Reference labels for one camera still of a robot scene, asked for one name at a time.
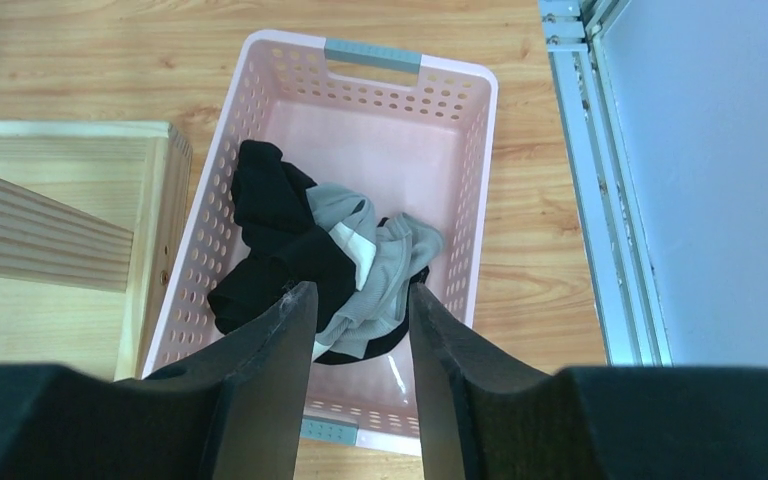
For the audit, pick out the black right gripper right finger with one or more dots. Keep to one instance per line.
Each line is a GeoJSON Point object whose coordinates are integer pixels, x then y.
{"type": "Point", "coordinates": [483, 414]}

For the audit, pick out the aluminium frame rail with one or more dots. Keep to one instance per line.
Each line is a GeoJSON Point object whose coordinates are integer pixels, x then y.
{"type": "Point", "coordinates": [623, 279]}

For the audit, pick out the pink plastic basket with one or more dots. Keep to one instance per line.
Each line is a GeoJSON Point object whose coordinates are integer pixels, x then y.
{"type": "Point", "coordinates": [412, 132]}

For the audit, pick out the wooden clothes rack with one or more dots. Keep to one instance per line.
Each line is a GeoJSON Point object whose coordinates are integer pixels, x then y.
{"type": "Point", "coordinates": [91, 216]}

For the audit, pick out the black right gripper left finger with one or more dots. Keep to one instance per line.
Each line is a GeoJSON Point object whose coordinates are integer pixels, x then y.
{"type": "Point", "coordinates": [231, 410]}

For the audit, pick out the grey underwear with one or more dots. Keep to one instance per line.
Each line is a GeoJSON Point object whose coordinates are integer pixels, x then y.
{"type": "Point", "coordinates": [387, 253]}

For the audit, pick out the black underwear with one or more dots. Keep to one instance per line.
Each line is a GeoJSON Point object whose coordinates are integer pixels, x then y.
{"type": "Point", "coordinates": [285, 245]}

